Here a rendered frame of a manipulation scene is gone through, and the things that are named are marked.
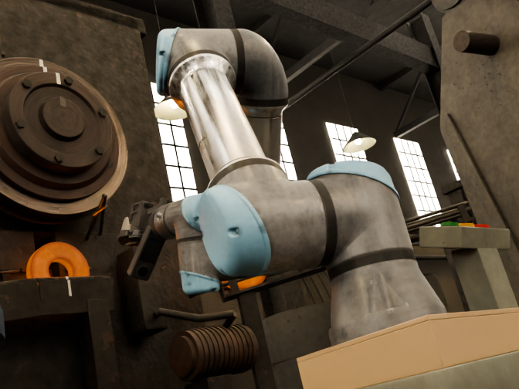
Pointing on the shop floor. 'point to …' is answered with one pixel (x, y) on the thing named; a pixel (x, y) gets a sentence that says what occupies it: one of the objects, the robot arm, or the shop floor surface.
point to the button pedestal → (476, 262)
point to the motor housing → (213, 355)
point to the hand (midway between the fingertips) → (123, 243)
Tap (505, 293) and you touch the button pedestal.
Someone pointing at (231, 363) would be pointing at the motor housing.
